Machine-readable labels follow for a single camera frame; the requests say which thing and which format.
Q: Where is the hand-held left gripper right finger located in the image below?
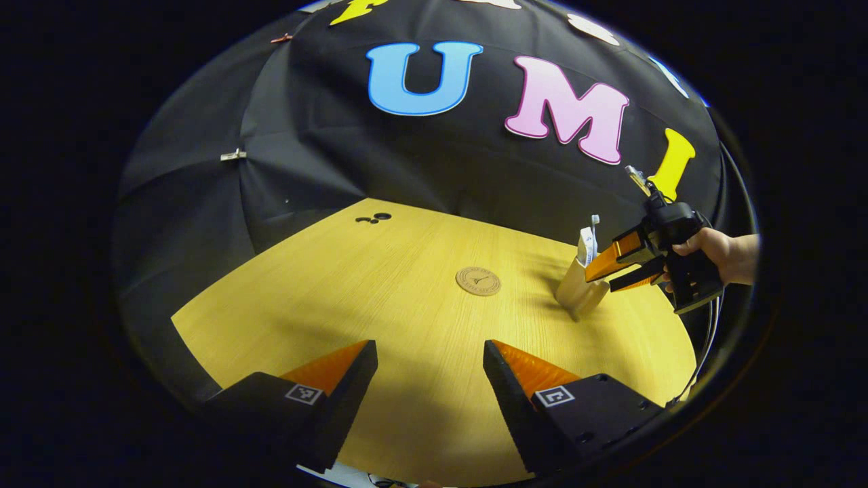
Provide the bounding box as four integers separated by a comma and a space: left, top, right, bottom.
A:
483, 340, 665, 475

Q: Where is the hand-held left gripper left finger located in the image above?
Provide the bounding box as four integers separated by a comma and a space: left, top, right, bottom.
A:
203, 340, 378, 474

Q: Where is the beige cup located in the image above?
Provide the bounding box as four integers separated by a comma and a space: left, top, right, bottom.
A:
555, 254, 611, 321

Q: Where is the round brown coaster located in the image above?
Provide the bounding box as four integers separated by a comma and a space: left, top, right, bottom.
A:
455, 266, 502, 297

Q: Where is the wooden desktop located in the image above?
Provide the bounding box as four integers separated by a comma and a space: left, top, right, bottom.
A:
171, 197, 698, 487

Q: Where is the black backdrop cloth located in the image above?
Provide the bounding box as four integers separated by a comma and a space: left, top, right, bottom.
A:
112, 0, 753, 407

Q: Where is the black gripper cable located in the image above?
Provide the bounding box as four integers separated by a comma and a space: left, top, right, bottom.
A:
668, 295, 725, 407

